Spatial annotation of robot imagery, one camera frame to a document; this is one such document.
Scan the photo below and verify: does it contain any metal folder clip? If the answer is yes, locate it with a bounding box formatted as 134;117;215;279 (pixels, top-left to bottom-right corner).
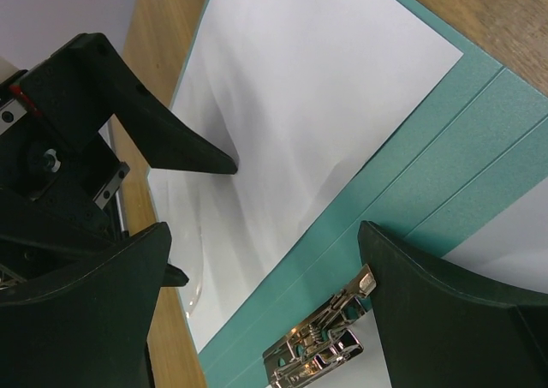
263;265;377;387

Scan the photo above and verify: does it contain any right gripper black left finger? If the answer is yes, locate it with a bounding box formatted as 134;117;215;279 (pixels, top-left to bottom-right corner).
1;223;171;387

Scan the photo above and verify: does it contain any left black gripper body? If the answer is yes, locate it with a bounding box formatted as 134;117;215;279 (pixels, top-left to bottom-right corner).
1;69;129;285

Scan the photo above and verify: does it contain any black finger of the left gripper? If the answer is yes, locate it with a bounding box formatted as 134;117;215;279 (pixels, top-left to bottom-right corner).
164;264;189;288
19;33;237;175

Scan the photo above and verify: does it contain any white paper sheet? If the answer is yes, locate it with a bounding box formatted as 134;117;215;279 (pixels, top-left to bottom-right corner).
148;0;462;349

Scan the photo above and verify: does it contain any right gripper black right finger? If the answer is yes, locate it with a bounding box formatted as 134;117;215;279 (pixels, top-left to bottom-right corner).
358;221;547;387

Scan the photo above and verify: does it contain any teal paper folder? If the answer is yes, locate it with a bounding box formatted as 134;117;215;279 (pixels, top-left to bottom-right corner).
196;0;547;387

